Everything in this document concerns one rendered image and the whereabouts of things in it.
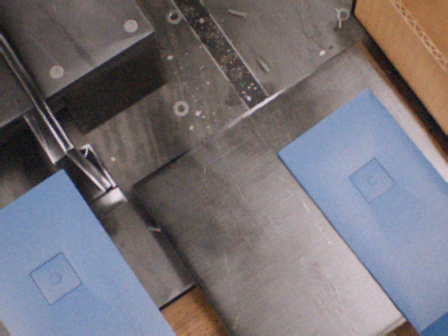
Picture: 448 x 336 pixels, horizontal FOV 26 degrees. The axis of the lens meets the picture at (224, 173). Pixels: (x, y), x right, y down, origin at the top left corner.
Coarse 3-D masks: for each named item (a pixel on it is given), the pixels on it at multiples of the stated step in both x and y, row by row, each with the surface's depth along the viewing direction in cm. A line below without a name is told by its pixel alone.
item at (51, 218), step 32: (32, 192) 51; (64, 192) 51; (0, 224) 51; (32, 224) 51; (64, 224) 51; (96, 224) 51; (0, 256) 50; (32, 256) 50; (96, 256) 50; (0, 288) 50; (32, 288) 50; (96, 288) 50; (128, 288) 50; (32, 320) 49; (64, 320) 49; (96, 320) 49; (128, 320) 49; (160, 320) 49
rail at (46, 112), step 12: (0, 36) 54; (0, 48) 54; (12, 60) 53; (24, 72) 53; (24, 84) 53; (36, 96) 53; (48, 108) 53; (48, 120) 52; (60, 132) 52; (72, 144) 52
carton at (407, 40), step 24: (360, 0) 60; (384, 0) 56; (408, 0) 62; (432, 0) 62; (360, 24) 63; (384, 24) 59; (408, 24) 55; (432, 24) 62; (384, 48) 61; (408, 48) 57; (432, 48) 55; (408, 72) 60; (432, 72) 56; (432, 96) 58
